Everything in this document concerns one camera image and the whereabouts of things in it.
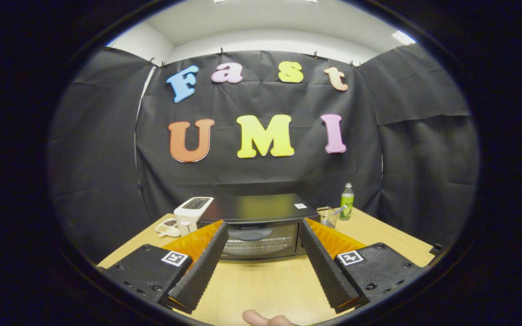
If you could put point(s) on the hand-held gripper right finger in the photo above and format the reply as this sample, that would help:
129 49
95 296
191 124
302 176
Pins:
323 265

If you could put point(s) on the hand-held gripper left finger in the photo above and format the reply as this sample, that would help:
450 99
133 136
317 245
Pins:
204 267

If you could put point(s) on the black toaster oven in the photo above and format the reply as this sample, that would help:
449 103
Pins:
256 208

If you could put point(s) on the white pop-up toaster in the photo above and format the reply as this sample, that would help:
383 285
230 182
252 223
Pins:
188 215

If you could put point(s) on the green drink bottle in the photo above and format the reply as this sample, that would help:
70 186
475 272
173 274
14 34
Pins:
346 203

